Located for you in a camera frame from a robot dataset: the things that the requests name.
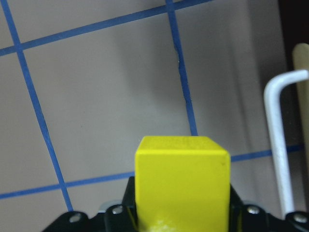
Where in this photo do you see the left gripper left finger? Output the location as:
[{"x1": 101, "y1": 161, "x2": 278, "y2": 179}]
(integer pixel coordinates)
[{"x1": 122, "y1": 176, "x2": 138, "y2": 225}]

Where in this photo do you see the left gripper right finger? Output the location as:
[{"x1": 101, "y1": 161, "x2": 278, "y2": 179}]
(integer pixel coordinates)
[{"x1": 229, "y1": 184, "x2": 243, "y2": 225}]

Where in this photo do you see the yellow block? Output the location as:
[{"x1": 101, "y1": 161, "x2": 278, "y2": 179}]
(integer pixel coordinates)
[{"x1": 135, "y1": 136, "x2": 231, "y2": 232}]

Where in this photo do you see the light wooden drawer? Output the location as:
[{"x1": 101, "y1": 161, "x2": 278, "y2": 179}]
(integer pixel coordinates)
[{"x1": 292, "y1": 43, "x2": 309, "y2": 193}]

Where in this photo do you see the white drawer handle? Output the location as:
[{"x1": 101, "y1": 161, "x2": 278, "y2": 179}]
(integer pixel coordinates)
[{"x1": 264, "y1": 70, "x2": 309, "y2": 217}]

